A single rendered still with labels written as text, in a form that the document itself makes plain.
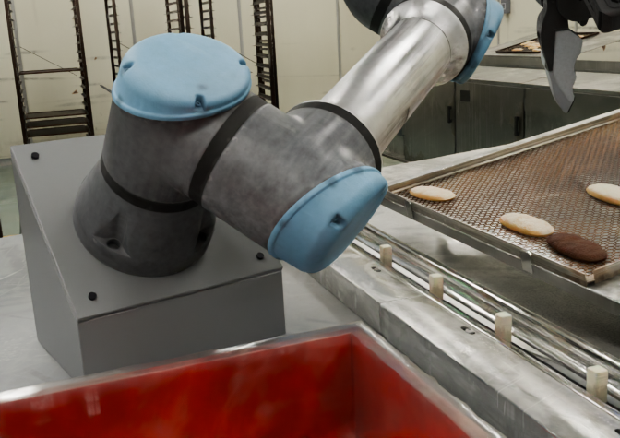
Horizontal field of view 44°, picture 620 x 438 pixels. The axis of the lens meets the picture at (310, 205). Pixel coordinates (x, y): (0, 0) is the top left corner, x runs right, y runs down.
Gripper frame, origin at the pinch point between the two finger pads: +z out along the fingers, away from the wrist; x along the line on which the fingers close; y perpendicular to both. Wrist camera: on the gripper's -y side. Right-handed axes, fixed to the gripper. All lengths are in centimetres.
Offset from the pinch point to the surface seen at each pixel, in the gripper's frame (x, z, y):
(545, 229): 7.2, 21.7, 9.5
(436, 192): 17.8, 26.6, 32.0
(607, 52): -152, 253, 467
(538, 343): 14.5, 17.2, -12.2
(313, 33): 67, 251, 723
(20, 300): 76, 11, 17
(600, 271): 5.5, 17.3, -5.1
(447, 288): 21.0, 21.2, 4.1
